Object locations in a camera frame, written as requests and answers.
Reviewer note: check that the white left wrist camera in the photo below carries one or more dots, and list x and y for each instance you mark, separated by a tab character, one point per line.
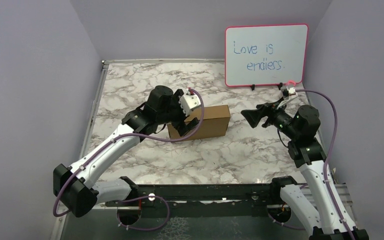
189	102

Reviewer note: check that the pink framed whiteboard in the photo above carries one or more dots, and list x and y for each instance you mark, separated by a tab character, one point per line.
265	55

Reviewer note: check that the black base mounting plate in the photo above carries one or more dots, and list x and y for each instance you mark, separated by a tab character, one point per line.
134	201

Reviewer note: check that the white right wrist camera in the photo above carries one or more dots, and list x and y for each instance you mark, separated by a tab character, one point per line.
287	94

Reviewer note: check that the brown cardboard box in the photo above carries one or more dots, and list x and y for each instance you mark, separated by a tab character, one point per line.
215	123

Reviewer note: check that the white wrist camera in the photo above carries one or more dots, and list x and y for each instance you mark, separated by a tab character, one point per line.
287	94
189	102

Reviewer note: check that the aluminium front frame rail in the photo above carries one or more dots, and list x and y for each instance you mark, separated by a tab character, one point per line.
201	201

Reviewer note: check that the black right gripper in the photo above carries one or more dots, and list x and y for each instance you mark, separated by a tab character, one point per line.
254	116

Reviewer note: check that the pink lidded marker jar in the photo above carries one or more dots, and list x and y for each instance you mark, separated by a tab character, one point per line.
290	84

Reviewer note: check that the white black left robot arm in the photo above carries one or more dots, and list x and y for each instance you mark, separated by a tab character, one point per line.
88	169

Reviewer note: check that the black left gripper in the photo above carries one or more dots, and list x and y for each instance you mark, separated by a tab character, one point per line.
181	125

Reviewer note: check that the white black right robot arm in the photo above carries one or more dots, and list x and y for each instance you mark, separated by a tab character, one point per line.
326	218

